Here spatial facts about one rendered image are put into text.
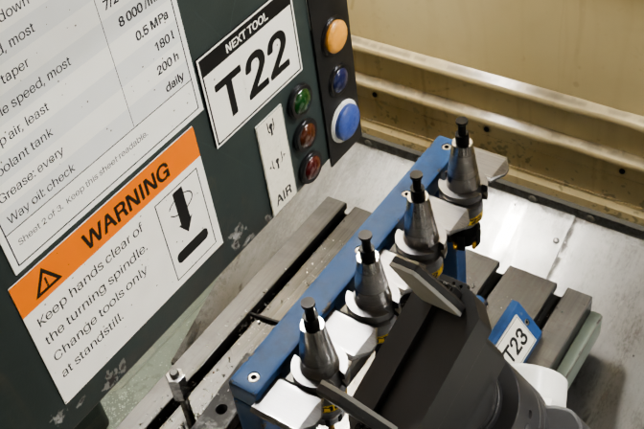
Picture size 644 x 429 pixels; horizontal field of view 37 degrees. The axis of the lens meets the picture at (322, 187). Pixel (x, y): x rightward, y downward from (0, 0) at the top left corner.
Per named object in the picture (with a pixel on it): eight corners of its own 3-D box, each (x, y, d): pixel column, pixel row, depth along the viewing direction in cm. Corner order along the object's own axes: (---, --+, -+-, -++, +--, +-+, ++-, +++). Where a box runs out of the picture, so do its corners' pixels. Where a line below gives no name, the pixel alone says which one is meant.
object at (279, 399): (333, 405, 103) (332, 400, 102) (305, 442, 100) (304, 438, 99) (280, 378, 106) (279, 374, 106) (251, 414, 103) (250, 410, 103)
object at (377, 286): (368, 276, 113) (363, 237, 109) (399, 292, 111) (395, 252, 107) (345, 300, 111) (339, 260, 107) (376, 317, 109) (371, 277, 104)
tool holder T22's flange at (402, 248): (421, 225, 122) (420, 212, 121) (457, 248, 119) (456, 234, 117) (386, 253, 119) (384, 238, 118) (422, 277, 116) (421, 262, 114)
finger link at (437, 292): (380, 261, 60) (423, 301, 64) (420, 278, 57) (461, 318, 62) (393, 239, 60) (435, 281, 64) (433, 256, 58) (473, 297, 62)
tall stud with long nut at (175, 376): (206, 422, 140) (187, 369, 131) (194, 437, 138) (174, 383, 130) (192, 415, 141) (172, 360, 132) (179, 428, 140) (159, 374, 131)
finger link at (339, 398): (353, 396, 56) (400, 428, 60) (314, 374, 58) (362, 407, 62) (338, 420, 55) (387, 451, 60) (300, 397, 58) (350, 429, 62)
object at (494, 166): (516, 163, 128) (516, 158, 127) (497, 187, 125) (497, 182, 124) (469, 147, 131) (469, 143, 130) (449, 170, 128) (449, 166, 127)
